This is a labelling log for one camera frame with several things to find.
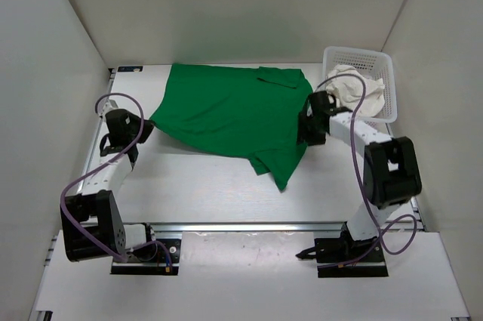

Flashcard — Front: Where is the white crumpled t shirt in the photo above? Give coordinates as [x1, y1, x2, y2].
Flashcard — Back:
[325, 64, 386, 117]

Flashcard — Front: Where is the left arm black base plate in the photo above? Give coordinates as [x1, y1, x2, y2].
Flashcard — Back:
[110, 233, 182, 276]

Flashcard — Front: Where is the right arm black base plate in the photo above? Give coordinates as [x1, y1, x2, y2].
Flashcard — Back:
[296, 237, 389, 279]

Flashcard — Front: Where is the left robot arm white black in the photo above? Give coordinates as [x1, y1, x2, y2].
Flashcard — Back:
[61, 109, 158, 261]

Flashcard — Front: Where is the blue label sticker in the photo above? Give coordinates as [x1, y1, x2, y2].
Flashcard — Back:
[117, 66, 143, 73]

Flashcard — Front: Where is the aluminium rail front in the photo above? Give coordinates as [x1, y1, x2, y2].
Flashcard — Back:
[151, 222, 343, 233]

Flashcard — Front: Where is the white plastic basket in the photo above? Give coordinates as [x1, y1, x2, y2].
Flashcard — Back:
[321, 46, 398, 124]

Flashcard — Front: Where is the green t shirt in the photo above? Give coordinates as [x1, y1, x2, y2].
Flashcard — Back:
[150, 63, 312, 191]

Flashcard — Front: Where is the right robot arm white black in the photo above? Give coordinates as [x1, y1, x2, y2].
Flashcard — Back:
[297, 91, 422, 261]

